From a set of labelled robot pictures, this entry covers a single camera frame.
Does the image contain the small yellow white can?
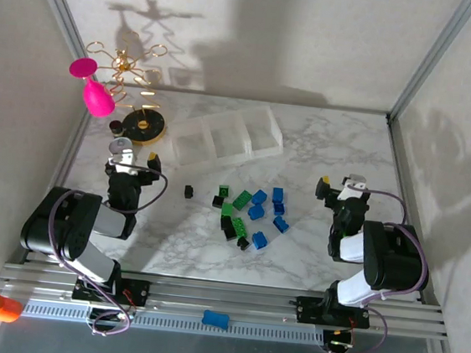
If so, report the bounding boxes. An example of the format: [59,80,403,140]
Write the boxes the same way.
[109,137,136,158]

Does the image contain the small dark round jar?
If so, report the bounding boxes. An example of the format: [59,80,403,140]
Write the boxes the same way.
[107,119,127,138]

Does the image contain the pink wine glass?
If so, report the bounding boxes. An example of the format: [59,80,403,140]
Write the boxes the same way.
[65,55,121,120]

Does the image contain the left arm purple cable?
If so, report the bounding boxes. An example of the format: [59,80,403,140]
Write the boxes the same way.
[37,155,172,341]

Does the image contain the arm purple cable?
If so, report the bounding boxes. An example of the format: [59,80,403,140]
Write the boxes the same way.
[37,155,172,341]
[326,185,439,353]

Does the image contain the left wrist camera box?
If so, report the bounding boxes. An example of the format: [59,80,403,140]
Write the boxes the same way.
[105,145,142,177]

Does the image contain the gold wire glass rack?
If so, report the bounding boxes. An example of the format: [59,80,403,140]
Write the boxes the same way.
[76,28,178,150]

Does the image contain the aluminium side rail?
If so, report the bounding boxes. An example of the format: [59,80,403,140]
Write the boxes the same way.
[368,115,458,309]
[19,75,97,270]

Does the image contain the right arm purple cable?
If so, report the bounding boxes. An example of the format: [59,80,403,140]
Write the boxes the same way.
[326,185,439,353]

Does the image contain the grey slotted cable duct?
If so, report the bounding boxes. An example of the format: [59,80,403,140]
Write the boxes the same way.
[20,298,329,350]

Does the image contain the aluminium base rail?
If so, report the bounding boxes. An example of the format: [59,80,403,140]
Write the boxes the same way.
[0,259,453,344]

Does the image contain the blue brick on rail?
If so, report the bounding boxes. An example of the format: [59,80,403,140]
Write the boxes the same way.
[201,309,231,331]

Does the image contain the aluminium frame post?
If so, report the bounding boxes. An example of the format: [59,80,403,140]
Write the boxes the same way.
[386,0,471,128]
[16,0,96,61]

